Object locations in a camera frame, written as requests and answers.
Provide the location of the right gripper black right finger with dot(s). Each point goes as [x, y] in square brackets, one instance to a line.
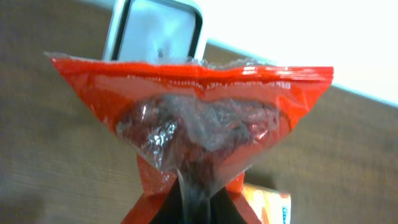
[223, 209]

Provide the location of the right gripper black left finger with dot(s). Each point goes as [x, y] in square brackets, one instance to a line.
[171, 211]

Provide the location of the orange tissue pack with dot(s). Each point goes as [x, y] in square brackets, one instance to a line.
[269, 205]

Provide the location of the red candy bag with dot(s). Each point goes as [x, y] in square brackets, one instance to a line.
[201, 124]

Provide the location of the white barcode scanner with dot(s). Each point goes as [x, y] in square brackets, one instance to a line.
[155, 31]

